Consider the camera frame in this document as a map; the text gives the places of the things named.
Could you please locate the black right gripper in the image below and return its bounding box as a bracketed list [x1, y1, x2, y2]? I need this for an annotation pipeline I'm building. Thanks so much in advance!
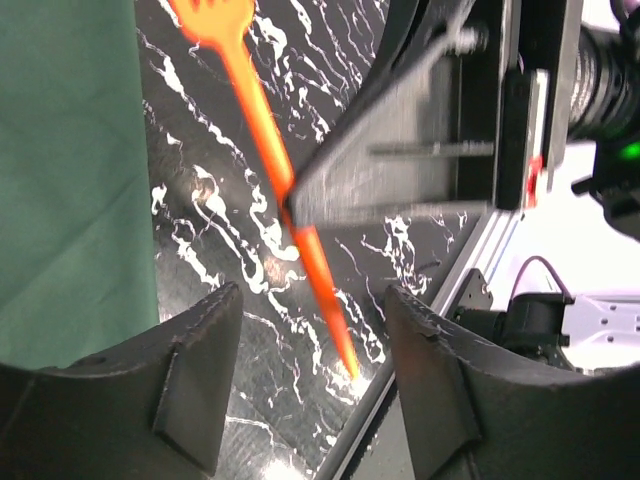
[286, 1, 639, 227]

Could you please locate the orange plastic fork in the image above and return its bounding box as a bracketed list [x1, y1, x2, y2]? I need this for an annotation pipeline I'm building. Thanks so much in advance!
[170, 0, 360, 379]

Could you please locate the green cloth napkin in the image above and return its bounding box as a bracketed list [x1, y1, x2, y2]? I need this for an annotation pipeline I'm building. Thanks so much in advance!
[1, 1, 158, 369]

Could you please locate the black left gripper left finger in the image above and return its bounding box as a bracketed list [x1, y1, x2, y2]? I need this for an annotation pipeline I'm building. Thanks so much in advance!
[1, 282, 243, 479]

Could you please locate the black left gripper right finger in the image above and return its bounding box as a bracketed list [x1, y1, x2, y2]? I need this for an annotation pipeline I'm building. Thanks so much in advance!
[385, 286, 639, 479]

